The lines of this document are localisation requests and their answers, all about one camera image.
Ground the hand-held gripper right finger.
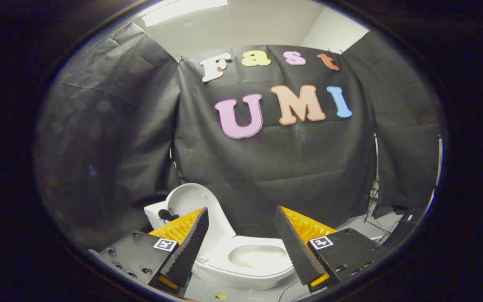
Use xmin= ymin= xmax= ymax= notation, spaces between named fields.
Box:
xmin=275 ymin=205 xmax=393 ymax=293

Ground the white toilet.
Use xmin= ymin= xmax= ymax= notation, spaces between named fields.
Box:
xmin=144 ymin=201 xmax=296 ymax=290

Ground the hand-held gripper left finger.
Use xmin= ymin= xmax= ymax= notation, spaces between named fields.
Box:
xmin=88 ymin=207 xmax=210 ymax=297

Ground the tangle of floor cables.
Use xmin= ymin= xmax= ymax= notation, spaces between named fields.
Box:
xmin=277 ymin=279 xmax=309 ymax=302

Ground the black box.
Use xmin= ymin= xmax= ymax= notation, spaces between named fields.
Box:
xmin=386 ymin=208 xmax=426 ymax=248

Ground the black backdrop cloth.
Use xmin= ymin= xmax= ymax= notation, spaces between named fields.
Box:
xmin=34 ymin=21 xmax=445 ymax=252

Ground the white toilet lid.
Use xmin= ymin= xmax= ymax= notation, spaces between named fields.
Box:
xmin=165 ymin=183 xmax=237 ymax=258

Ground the thin metal stand pole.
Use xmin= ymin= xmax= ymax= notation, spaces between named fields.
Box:
xmin=364 ymin=133 xmax=380 ymax=223

